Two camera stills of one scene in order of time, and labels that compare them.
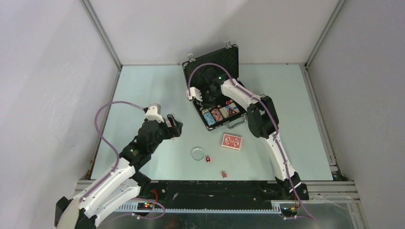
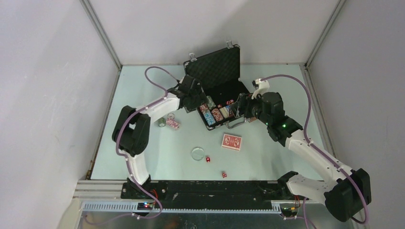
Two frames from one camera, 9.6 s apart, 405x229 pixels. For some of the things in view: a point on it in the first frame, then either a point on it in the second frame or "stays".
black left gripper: [175, 130] -> [201, 98]
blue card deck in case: [232, 106] stays
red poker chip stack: [217, 115] stays
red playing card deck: [231, 141] stays
